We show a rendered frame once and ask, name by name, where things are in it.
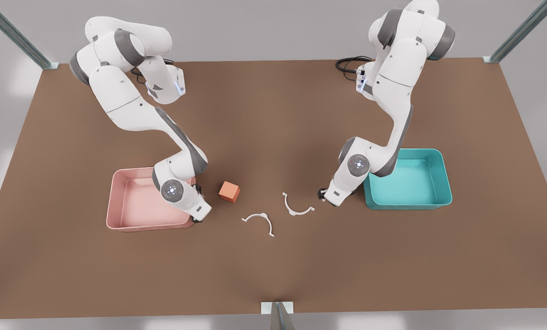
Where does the pink storage box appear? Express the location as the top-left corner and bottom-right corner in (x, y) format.
(106, 168), (196, 232)

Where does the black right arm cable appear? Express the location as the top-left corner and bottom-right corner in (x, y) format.
(131, 58), (176, 84)

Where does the silver frame post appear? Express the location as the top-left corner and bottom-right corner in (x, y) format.
(0, 0), (60, 71)
(261, 301), (295, 330)
(482, 0), (547, 64)

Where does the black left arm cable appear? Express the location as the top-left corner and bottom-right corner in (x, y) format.
(335, 55), (374, 82)

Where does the orange-red cube button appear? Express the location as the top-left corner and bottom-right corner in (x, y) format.
(219, 181), (241, 204)

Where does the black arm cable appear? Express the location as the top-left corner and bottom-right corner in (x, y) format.
(131, 58), (176, 84)
(335, 55), (374, 82)

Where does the blue storage box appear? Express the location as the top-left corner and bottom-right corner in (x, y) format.
(363, 148), (453, 211)

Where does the white curved clip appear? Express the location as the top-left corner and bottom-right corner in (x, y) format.
(282, 192), (316, 217)
(241, 213), (275, 238)

